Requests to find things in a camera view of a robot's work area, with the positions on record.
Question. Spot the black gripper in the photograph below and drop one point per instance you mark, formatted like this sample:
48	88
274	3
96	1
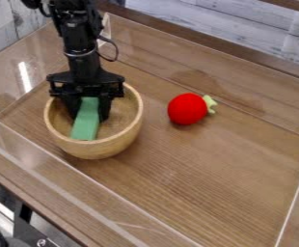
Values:
86	80

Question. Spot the green rectangular stick block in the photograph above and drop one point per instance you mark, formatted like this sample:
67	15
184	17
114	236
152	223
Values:
86	124

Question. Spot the brown wooden bowl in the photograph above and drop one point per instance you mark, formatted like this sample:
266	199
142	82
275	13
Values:
116	132

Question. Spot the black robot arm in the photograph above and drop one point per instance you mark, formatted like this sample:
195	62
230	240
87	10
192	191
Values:
79	25

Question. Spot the red toy strawberry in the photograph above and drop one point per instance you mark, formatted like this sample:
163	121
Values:
188	108

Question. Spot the clear acrylic corner bracket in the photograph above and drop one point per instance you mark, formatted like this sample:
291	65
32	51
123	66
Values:
106	31

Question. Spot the clear acrylic tray wall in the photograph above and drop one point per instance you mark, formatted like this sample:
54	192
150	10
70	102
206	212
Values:
90	212

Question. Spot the black table frame leg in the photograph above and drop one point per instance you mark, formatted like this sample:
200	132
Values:
24	231

